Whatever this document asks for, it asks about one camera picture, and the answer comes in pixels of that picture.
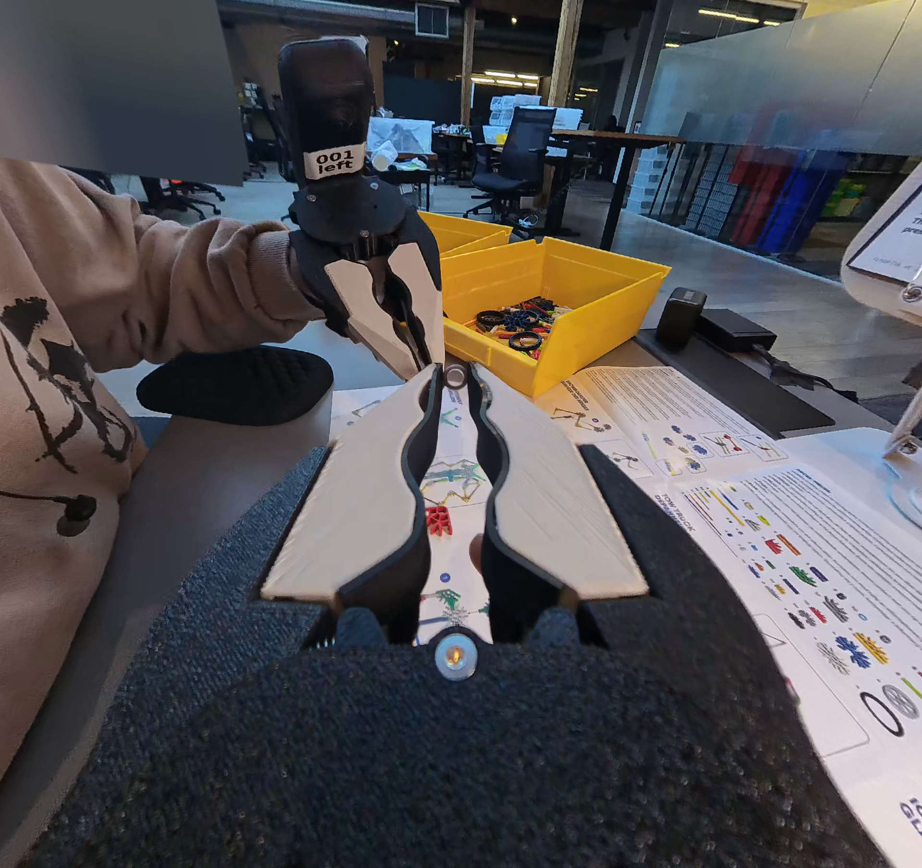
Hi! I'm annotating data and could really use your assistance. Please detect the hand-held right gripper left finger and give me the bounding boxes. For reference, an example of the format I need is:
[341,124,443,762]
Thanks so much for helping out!
[259,364,444,604]

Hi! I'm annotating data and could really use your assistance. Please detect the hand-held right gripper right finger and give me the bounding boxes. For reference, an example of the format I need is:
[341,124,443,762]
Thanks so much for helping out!
[465,361,649,601]

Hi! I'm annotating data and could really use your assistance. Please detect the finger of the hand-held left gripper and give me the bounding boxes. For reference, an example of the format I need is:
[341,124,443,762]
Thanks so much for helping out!
[323,257,429,383]
[384,241,448,373]

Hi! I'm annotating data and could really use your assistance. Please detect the pile of colourful toy parts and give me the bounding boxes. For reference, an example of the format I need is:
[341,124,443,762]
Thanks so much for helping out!
[475,297,577,361]

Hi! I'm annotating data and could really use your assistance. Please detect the yellow divided parts bin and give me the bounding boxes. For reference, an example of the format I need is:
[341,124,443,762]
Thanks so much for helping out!
[439,237,671,399]

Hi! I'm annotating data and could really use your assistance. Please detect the person's left forearm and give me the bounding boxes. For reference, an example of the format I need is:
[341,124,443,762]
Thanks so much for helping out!
[137,218,328,373]

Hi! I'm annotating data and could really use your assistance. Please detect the black desk pad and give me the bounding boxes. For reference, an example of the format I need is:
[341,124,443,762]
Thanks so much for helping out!
[634,328,894,440]

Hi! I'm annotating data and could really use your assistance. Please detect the black mesh cushion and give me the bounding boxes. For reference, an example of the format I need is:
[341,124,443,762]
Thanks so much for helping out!
[137,345,334,427]

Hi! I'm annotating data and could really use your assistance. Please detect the black office chair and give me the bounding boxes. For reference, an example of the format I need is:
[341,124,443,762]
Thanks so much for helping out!
[464,108,557,224]
[140,176,226,220]

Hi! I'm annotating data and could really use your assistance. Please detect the white storage boxes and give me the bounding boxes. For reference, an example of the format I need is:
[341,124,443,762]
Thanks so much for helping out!
[488,93,584,145]

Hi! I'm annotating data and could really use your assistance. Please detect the black box device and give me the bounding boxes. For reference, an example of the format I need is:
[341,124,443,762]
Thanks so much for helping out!
[657,288,708,352]

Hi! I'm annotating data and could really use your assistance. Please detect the wooden table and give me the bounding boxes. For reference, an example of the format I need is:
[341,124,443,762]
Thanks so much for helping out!
[547,129,685,251]

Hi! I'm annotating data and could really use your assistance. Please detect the black power adapter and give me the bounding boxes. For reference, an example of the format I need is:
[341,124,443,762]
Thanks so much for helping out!
[695,309,777,354]

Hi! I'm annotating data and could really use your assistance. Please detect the printed instruction sheet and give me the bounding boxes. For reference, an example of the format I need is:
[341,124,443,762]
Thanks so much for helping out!
[328,364,922,868]

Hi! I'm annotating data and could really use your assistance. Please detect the wooden pillar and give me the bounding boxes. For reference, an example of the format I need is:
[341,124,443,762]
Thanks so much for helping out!
[547,0,593,109]

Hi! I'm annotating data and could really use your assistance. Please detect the storage shelf with bins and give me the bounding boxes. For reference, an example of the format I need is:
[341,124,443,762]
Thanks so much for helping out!
[627,140,922,278]

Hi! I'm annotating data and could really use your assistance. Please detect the wooden board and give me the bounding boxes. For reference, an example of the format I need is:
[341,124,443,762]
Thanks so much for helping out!
[841,162,922,329]

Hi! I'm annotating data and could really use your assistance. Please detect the framed document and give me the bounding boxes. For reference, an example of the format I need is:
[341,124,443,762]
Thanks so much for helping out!
[846,187,922,285]

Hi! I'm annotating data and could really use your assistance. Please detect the black cable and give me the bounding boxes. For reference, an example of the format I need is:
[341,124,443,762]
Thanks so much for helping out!
[749,345,858,401]

